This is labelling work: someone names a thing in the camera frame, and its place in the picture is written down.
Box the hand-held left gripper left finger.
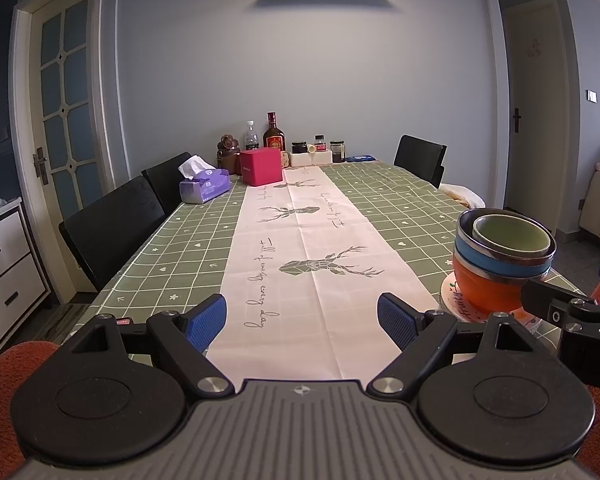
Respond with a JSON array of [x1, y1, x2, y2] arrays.
[[70, 293, 236, 398]]

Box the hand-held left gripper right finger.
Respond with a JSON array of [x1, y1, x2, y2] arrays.
[[366, 292, 538, 398]]

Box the white fruit-printed plate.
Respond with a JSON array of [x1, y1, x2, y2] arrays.
[[440, 270, 541, 331]]

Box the orange steel-lined bowl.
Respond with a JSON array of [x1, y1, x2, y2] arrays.
[[452, 255, 548, 313]]

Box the green ceramic bowl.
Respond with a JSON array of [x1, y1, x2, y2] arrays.
[[472, 214, 552, 257]]

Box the blue steel-lined bowl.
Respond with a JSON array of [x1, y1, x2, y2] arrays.
[[455, 208, 557, 278]]

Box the person's left forearm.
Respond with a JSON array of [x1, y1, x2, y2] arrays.
[[0, 340, 71, 480]]

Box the white deer-print table runner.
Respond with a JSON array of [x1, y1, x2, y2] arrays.
[[207, 166, 441, 381]]

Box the green checkered tablecloth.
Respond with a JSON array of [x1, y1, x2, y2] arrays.
[[65, 160, 588, 376]]

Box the large black chair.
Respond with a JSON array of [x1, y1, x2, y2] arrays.
[[59, 176, 167, 291]]

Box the purple tissue box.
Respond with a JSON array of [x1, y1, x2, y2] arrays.
[[178, 156, 232, 205]]

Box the plain white door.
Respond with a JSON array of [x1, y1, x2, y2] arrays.
[[500, 0, 571, 241]]

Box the pink box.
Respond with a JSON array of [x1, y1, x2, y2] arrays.
[[239, 148, 284, 186]]

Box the white storage box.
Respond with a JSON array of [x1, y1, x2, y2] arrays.
[[290, 150, 333, 167]]

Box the dark liquor bottle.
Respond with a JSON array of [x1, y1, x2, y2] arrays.
[[263, 112, 286, 152]]

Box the white drawer cabinet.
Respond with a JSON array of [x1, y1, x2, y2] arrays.
[[0, 197, 51, 351]]

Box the white glass-panel door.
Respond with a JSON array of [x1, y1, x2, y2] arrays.
[[15, 0, 116, 301]]

